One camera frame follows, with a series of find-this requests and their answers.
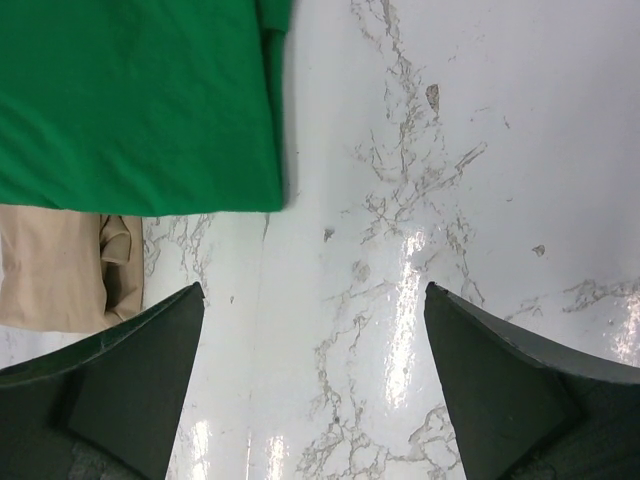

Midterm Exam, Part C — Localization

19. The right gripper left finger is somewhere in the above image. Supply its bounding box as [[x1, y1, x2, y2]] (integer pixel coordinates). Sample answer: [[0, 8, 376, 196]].
[[1, 283, 204, 479]]

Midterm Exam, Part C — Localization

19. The green t shirt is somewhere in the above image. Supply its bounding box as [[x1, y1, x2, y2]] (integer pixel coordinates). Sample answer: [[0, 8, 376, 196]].
[[1, 0, 292, 217]]

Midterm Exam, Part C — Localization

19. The beige folded t shirt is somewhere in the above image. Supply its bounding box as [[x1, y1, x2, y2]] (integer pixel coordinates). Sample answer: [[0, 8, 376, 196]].
[[1, 205, 144, 333]]

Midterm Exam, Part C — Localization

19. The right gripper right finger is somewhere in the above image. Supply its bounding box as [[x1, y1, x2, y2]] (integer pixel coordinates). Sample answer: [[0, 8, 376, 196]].
[[424, 282, 639, 479]]

